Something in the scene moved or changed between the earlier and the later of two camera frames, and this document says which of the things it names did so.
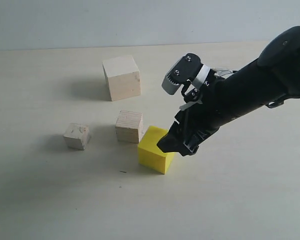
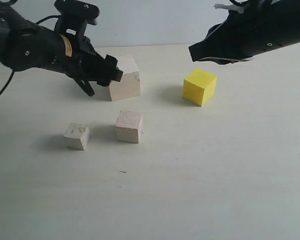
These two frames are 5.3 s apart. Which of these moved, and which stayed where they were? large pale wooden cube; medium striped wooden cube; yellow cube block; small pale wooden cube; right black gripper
Moved: yellow cube block; right black gripper
Stayed: medium striped wooden cube; small pale wooden cube; large pale wooden cube
